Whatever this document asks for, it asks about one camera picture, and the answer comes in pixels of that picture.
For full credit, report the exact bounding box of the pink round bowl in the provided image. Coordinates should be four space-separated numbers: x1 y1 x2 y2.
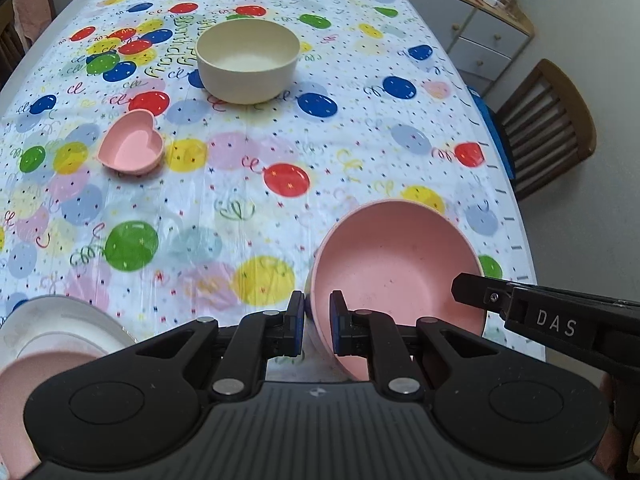
308 200 486 380

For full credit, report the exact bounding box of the pink heart-shaped small dish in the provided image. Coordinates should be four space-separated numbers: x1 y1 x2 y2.
96 108 164 176

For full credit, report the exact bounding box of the pink bear-shaped divided plate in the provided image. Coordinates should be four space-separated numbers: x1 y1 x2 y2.
0 350 109 480

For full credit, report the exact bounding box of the cream round bowl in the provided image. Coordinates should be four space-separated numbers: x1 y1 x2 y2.
195 18 302 105

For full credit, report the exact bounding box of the person's right hand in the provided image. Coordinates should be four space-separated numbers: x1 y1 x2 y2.
593 374 639 479

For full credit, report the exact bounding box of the blue white cardboard box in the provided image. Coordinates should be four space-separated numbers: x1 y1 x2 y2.
468 86 515 182

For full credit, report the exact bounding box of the wooden chair right side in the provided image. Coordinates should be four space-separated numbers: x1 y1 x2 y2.
496 58 597 202

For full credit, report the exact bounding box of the white plate near left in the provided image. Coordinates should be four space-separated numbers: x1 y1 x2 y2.
1 296 136 377

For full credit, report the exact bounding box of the white drawer cabinet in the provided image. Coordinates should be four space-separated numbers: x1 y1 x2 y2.
408 0 535 96

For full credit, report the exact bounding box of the wooden chair with pink towel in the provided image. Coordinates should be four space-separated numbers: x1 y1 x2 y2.
1 0 56 86

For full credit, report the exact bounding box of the pink towel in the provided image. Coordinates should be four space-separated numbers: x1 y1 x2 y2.
11 0 54 51

